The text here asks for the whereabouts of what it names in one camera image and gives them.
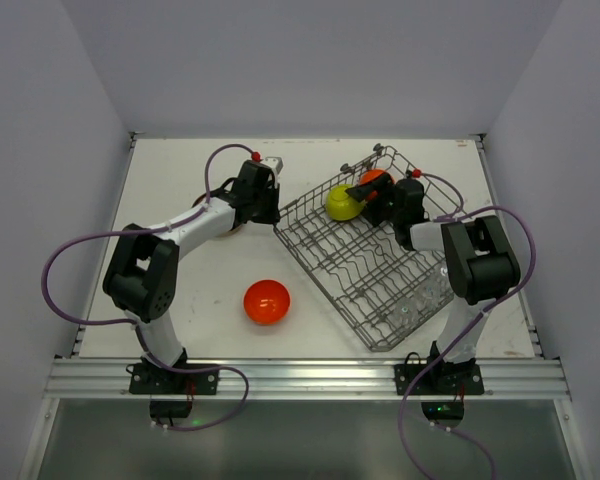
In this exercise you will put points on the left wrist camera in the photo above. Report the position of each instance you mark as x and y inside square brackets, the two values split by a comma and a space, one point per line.
[274, 163]

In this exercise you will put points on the orange bowl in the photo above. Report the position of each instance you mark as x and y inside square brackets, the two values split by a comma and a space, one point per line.
[266, 302]
[376, 178]

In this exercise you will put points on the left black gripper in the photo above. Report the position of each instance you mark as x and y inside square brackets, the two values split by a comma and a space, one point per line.
[271, 201]

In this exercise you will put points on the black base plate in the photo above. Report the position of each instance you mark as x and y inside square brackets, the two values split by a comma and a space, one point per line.
[148, 379]
[445, 379]

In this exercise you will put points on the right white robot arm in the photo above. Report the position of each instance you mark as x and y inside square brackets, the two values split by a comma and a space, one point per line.
[482, 267]

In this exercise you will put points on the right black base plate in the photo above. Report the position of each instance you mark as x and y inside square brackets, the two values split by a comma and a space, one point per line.
[445, 379]

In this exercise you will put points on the orange bowl back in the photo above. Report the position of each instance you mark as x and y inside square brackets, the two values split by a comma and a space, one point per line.
[376, 178]

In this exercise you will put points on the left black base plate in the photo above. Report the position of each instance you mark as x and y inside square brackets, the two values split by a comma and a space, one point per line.
[148, 379]

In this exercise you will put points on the grey wire dish rack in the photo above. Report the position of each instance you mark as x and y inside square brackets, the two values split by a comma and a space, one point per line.
[360, 269]

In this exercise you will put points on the aluminium mounting rail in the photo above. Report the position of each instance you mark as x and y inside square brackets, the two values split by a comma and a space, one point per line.
[503, 379]

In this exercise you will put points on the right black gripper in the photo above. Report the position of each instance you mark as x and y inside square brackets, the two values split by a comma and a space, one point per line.
[380, 195]

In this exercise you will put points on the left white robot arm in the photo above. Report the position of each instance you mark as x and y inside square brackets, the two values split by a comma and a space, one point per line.
[142, 274]

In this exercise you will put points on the yellow-green bowl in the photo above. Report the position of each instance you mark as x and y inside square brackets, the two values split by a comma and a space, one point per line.
[340, 206]

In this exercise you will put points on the orange bowl front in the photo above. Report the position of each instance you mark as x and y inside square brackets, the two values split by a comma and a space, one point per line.
[266, 302]

